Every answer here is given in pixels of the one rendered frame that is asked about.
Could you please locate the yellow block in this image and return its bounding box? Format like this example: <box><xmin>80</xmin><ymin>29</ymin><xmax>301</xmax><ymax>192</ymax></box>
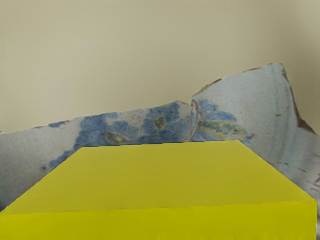
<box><xmin>0</xmin><ymin>139</ymin><xmax>318</xmax><ymax>240</ymax></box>

